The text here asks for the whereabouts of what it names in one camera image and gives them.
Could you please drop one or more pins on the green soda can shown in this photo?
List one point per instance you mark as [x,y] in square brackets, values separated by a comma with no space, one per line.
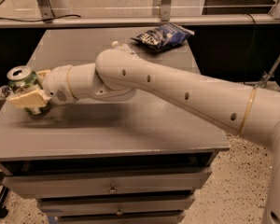
[23,78]

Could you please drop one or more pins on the middle drawer with knob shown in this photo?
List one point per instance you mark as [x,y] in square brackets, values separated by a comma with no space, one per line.
[117,204]

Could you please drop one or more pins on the drawer with knob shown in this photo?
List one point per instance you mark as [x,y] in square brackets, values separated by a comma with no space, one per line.
[117,204]
[109,183]

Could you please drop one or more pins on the grey drawer cabinet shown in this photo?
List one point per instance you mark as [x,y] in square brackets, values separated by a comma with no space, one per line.
[144,133]

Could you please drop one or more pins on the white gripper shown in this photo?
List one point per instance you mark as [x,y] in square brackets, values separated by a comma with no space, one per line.
[56,84]

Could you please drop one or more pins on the blue chip bag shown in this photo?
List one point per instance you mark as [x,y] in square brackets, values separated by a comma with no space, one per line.
[164,37]

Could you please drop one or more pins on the metal rail frame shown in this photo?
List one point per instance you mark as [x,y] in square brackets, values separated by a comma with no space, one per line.
[116,13]

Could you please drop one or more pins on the bottom drawer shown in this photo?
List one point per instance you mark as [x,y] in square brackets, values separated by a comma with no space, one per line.
[173,217]

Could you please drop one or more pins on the clear plastic water bottle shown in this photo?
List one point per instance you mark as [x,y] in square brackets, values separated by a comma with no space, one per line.
[122,47]

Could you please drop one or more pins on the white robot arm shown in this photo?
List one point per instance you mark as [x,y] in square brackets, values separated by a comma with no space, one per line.
[251,113]

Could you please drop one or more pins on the top drawer with knob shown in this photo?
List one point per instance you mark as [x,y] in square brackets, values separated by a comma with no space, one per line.
[109,183]

